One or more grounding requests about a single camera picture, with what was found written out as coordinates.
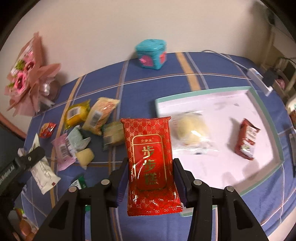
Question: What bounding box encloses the pink flower bouquet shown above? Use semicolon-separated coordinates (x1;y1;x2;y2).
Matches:
4;32;62;116

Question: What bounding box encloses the white snack packet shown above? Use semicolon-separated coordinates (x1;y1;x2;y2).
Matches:
18;133;61;195

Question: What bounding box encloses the red cartoon snack packet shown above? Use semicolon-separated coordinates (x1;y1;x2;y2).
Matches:
38;122;57;139

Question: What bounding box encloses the pink cloth item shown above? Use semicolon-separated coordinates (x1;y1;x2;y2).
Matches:
275;77;287;90

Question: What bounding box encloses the brown orange snack packet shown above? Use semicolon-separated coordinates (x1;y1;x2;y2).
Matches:
14;207;38;241

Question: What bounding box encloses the white power strip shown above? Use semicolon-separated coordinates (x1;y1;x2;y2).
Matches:
247;68;273;96

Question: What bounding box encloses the pale yellow jelly cup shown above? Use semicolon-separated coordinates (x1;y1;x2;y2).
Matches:
76;148;95;168

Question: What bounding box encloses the white wooden chair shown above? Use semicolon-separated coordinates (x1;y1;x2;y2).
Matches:
266;20;296;98

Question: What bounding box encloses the white curved holder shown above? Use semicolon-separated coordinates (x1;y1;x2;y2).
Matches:
285;97;296;129

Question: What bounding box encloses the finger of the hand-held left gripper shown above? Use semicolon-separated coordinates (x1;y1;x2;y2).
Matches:
17;146;46;168

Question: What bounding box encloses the pale green snack packet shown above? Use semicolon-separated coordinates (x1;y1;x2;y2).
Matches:
67;125;91;153

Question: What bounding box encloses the clear packet of yellow pastry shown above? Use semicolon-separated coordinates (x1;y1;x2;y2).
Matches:
171;111;219;156

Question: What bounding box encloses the red gold-patterned snack packet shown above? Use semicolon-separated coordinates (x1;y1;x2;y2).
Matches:
120;116;184;216

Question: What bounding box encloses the black charger plug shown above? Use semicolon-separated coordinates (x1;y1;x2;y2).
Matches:
262;70;275;87

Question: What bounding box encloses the white power cable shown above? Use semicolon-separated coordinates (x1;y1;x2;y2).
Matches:
202;50;250;70

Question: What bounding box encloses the white tray with teal rim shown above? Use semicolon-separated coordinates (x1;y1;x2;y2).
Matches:
154;86;285;217

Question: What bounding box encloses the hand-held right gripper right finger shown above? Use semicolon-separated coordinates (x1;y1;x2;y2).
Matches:
173;158;266;241

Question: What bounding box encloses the grey metal object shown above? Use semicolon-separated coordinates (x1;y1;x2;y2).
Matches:
289;133;296;178

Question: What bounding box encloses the black cable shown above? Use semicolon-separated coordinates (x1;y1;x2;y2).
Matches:
277;57;296;70

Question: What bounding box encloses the yellow snack packet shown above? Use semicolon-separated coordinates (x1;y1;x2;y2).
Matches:
64;100;91;130

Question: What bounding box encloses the pink snack packet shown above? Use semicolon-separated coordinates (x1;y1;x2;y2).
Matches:
51;136;78;171

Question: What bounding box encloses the clear green noodle cake packet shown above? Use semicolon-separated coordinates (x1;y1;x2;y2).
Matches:
102;120;126;151

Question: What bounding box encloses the teal tin with pink hearts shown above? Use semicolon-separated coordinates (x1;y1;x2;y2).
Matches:
135;39;167;70

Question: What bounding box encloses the dark red snack packet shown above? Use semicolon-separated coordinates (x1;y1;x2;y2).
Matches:
234;118;260;160

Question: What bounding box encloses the blue plaid cloth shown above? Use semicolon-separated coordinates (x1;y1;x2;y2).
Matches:
14;51;296;241

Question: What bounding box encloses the beige orange snack packet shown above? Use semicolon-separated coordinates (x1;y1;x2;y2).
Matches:
81;97;120;136

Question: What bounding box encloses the brown wooden furniture edge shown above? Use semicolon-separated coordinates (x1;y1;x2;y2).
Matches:
0;111;27;139

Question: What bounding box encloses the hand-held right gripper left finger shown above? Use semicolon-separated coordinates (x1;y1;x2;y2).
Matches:
33;158;130;241

